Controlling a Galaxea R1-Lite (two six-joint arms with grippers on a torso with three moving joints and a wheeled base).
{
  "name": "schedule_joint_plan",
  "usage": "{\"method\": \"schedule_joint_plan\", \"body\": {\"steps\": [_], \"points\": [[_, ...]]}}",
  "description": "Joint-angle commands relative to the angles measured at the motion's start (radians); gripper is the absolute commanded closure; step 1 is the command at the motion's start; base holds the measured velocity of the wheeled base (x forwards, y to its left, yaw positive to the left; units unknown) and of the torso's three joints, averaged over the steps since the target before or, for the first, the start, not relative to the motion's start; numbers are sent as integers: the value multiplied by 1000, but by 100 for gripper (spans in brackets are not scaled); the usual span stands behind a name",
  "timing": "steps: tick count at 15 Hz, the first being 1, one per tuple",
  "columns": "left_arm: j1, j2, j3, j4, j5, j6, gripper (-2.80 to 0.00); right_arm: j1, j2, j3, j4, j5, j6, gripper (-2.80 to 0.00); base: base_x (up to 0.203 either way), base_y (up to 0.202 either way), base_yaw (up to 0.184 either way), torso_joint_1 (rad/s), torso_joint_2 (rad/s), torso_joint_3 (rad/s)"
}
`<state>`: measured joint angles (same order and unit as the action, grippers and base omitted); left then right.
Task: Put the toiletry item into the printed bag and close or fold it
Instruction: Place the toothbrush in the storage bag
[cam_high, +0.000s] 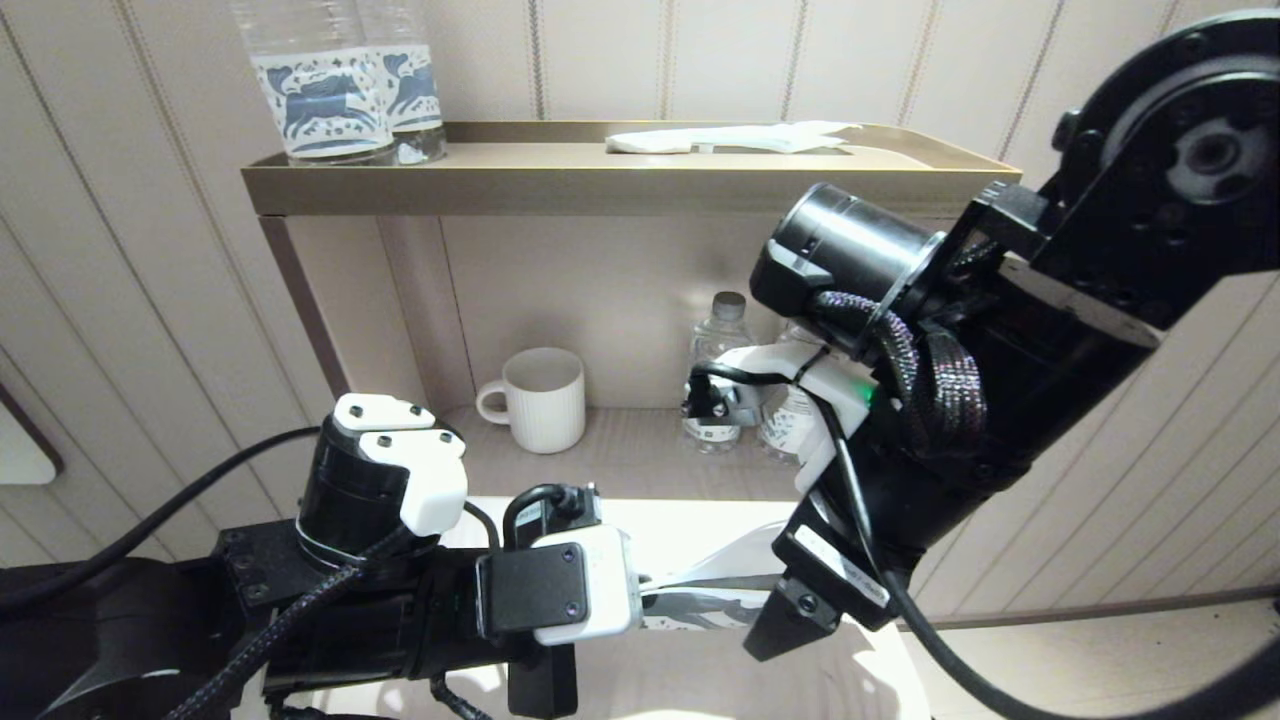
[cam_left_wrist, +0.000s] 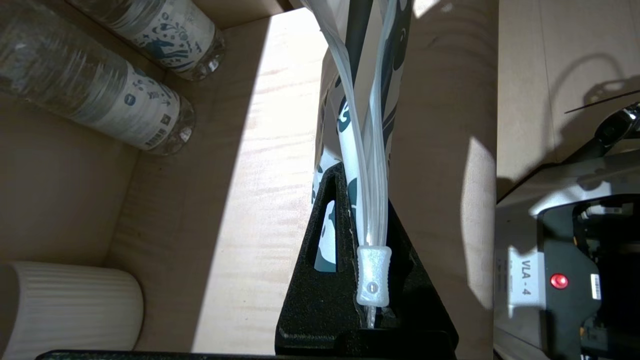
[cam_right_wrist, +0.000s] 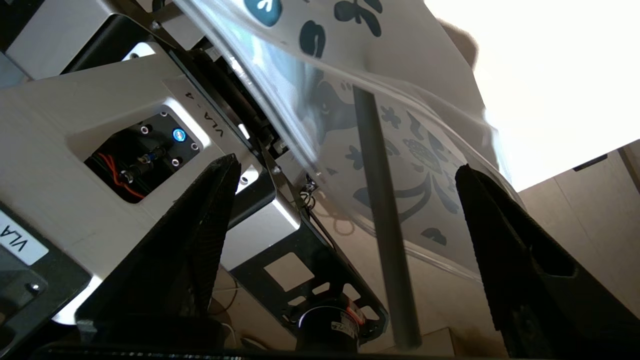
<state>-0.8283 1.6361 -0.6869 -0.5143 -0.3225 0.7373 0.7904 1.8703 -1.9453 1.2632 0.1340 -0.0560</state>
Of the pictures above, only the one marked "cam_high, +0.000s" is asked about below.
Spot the beige brown shelf unit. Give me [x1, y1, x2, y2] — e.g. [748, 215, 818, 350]
[240, 120, 1022, 531]

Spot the white plastic sachet wrapper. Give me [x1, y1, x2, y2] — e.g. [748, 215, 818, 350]
[603, 120, 862, 157]

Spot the silver braided right arm cable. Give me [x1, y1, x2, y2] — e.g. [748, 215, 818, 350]
[815, 290, 991, 461]

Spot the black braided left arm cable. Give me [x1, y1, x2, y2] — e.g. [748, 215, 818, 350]
[190, 520, 491, 720]

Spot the black camera cable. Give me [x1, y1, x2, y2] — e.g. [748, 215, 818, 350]
[690, 365, 1280, 720]
[503, 483, 601, 546]

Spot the white horse-print paper pouch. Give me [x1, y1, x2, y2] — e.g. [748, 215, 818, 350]
[640, 520, 801, 633]

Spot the white ribbed ceramic mug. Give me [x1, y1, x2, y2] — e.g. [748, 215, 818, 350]
[477, 347, 587, 456]

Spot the black right camera cable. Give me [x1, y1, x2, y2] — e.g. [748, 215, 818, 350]
[690, 365, 1280, 720]

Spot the small clear water bottle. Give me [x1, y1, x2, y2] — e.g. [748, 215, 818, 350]
[685, 292, 753, 454]
[757, 320, 831, 464]

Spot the black left camera cable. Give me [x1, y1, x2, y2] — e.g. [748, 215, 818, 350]
[503, 483, 601, 546]

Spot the large horse-label water bottle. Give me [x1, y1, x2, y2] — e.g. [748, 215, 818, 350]
[228, 0, 397, 167]
[355, 0, 449, 165]

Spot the smooth black left arm cable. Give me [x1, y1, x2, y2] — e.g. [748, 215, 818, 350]
[0, 427, 321, 611]

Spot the white wall plate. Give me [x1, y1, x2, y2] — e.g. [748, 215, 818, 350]
[0, 385, 67, 489]

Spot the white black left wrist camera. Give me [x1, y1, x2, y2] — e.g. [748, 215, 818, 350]
[475, 525, 643, 646]

